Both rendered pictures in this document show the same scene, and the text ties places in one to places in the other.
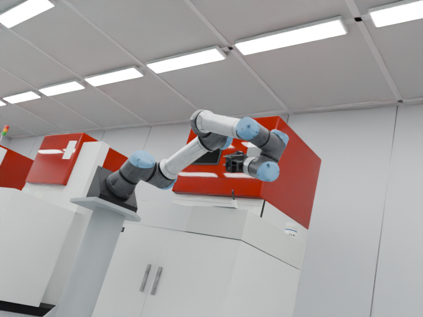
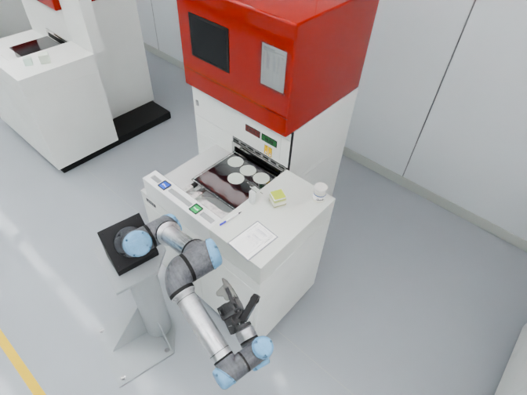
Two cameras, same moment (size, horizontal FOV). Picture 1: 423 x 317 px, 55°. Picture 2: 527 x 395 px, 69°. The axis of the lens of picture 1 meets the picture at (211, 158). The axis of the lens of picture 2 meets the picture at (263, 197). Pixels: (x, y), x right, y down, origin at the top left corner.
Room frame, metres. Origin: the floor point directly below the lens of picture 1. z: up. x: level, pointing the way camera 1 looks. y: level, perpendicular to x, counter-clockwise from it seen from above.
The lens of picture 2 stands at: (0.86, -0.16, 2.47)
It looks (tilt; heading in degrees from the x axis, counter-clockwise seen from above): 46 degrees down; 356
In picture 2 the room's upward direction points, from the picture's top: 3 degrees clockwise
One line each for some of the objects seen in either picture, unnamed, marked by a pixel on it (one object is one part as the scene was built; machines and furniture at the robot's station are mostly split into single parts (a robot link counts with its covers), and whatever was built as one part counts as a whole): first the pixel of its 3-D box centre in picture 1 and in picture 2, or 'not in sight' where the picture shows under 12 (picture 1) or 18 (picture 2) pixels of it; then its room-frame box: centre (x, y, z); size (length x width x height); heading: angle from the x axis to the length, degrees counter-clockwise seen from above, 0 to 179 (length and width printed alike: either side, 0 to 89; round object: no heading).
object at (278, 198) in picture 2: not in sight; (278, 198); (2.27, -0.33, 1.00); 0.07 x 0.07 x 0.07; 21
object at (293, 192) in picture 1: (248, 174); (275, 38); (3.06, -0.32, 1.52); 0.81 x 0.75 x 0.60; 47
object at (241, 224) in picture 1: (248, 238); (274, 222); (2.20, -0.31, 0.89); 0.62 x 0.35 x 0.14; 137
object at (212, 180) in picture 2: not in sight; (235, 179); (2.53, -0.10, 0.90); 0.34 x 0.34 x 0.01; 47
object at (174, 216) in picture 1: (158, 216); (181, 206); (2.31, 0.20, 0.89); 0.55 x 0.09 x 0.14; 47
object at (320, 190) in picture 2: (290, 231); (319, 193); (2.31, -0.56, 1.01); 0.07 x 0.07 x 0.10
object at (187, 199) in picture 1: (208, 223); (238, 132); (2.83, -0.11, 1.02); 0.81 x 0.03 x 0.40; 47
